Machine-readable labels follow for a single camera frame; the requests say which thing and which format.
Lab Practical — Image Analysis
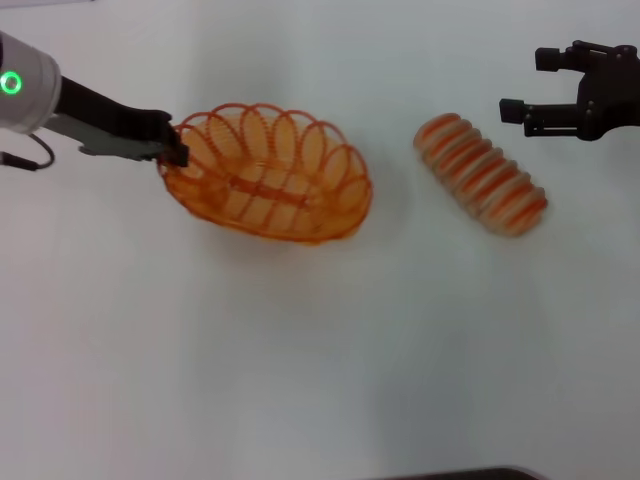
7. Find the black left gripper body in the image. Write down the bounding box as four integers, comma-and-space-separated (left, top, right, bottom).
52, 74, 174, 162

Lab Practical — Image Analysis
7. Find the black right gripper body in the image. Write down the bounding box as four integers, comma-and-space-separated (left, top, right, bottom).
573, 43, 640, 143

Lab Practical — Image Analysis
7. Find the orange striped bread loaf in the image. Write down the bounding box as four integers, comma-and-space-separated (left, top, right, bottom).
412, 113, 549, 239

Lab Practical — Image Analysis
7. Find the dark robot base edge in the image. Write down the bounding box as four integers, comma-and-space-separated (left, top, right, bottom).
377, 465, 554, 480

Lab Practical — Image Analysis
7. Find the orange wire basket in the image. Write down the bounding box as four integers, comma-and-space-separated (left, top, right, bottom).
159, 102, 374, 248

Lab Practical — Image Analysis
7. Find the thin dark cable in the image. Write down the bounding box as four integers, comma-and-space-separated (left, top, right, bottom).
0, 131, 55, 172

